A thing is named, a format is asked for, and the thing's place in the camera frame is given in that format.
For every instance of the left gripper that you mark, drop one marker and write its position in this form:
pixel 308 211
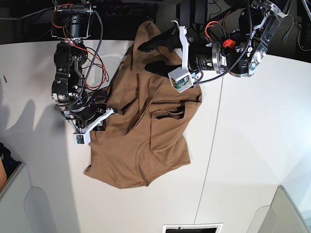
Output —
pixel 203 59

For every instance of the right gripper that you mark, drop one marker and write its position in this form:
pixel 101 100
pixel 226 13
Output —
pixel 90 118

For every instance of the brown t-shirt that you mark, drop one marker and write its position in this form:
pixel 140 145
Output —
pixel 146 140

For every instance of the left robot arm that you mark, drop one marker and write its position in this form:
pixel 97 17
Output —
pixel 236 42

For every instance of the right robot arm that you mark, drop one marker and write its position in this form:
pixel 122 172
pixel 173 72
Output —
pixel 78 103

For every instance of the black power adapter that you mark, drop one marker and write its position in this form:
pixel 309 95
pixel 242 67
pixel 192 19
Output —
pixel 198 13

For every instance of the left grey chair back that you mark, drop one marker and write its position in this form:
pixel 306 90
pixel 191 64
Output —
pixel 23 207

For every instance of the grey chair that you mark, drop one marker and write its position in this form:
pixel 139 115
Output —
pixel 281 216
pixel 23 207

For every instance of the white framed floor vent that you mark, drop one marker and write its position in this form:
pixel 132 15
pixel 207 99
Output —
pixel 194 228

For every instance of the right grey chair back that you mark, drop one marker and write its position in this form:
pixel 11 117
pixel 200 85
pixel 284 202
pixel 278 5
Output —
pixel 281 216

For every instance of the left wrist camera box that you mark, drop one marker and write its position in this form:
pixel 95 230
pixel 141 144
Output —
pixel 181 79

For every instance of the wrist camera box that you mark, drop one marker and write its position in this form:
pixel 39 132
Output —
pixel 181 79
pixel 81 138

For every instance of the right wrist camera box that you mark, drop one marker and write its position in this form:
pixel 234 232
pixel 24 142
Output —
pixel 81 138

